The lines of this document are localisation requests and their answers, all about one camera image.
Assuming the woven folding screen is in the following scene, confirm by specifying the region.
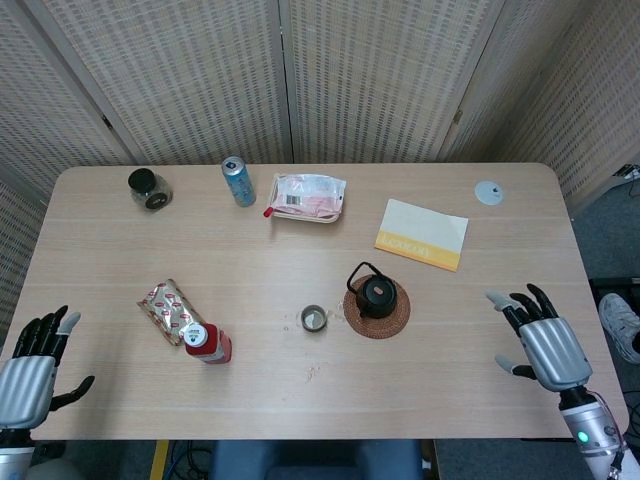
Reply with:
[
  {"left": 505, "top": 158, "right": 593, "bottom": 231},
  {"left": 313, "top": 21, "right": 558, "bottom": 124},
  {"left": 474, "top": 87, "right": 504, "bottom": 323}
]
[{"left": 0, "top": 0, "right": 640, "bottom": 346}]

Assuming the glass jar black lid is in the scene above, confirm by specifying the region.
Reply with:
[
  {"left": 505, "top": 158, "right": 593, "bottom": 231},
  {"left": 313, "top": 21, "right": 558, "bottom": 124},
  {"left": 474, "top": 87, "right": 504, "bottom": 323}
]
[{"left": 127, "top": 168, "right": 174, "bottom": 212}]

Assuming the blue seat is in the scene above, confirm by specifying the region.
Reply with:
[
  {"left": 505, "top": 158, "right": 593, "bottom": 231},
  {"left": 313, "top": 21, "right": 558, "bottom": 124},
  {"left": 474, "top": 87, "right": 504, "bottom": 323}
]
[{"left": 208, "top": 439, "right": 425, "bottom": 480}]

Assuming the round woven brown coaster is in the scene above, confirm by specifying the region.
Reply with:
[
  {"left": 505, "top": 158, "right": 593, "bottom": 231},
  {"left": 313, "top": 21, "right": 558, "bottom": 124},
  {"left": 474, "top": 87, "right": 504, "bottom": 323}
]
[{"left": 342, "top": 276, "right": 412, "bottom": 341}]

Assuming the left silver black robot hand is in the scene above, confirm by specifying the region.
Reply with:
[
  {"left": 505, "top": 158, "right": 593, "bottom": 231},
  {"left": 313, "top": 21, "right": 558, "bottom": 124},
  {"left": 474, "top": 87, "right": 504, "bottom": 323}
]
[{"left": 0, "top": 305, "right": 96, "bottom": 431}]

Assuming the white yellow book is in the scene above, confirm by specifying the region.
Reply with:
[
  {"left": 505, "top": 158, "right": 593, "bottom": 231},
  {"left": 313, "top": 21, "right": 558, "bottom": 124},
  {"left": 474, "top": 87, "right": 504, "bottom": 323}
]
[{"left": 374, "top": 198, "right": 470, "bottom": 273}]

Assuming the black teapot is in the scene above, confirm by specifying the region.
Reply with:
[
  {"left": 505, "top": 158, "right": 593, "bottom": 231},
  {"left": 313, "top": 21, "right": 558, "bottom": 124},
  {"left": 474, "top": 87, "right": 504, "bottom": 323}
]
[{"left": 344, "top": 261, "right": 400, "bottom": 320}]

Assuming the small white round lid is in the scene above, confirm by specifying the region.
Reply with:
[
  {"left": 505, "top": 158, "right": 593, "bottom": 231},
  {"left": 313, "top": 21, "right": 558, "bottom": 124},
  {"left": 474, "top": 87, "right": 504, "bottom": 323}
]
[{"left": 474, "top": 180, "right": 505, "bottom": 206}]

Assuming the pink white plastic pouch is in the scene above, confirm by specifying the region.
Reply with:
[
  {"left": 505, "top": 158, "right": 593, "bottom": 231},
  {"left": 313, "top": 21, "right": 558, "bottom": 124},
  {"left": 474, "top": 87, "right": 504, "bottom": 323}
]
[{"left": 262, "top": 172, "right": 348, "bottom": 219}]

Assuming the white sneaker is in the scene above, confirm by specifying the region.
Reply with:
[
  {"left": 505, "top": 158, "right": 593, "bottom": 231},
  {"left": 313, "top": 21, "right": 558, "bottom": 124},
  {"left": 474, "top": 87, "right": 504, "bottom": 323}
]
[{"left": 598, "top": 292, "right": 640, "bottom": 364}]

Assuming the gold red snack packet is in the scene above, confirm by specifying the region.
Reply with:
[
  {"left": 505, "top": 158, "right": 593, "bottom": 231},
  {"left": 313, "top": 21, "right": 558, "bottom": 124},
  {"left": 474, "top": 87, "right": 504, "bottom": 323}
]
[{"left": 136, "top": 278, "right": 206, "bottom": 347}]

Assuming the beige food tray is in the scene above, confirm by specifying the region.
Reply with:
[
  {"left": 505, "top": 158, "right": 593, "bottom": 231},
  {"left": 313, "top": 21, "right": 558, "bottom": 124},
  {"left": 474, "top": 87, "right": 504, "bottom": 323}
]
[{"left": 269, "top": 173, "right": 345, "bottom": 224}]

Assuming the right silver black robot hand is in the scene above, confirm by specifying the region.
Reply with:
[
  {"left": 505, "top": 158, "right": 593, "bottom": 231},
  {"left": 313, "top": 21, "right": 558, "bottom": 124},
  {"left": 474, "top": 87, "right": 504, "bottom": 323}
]
[{"left": 485, "top": 283, "right": 594, "bottom": 392}]

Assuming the red juice bottle white cap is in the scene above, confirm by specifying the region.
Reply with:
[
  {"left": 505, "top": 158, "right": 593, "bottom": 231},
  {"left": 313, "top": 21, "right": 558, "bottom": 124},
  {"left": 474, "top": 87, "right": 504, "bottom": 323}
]
[{"left": 183, "top": 322, "right": 233, "bottom": 366}]

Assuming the small metal cup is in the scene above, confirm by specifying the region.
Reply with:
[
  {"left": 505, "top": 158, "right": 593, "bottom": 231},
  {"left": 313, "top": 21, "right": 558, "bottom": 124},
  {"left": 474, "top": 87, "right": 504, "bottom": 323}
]
[{"left": 300, "top": 304, "right": 329, "bottom": 334}]

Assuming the light blue drink can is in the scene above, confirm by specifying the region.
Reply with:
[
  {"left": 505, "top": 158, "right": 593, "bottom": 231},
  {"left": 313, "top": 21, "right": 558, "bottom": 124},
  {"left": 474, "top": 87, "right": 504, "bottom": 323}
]
[{"left": 221, "top": 156, "right": 257, "bottom": 208}]

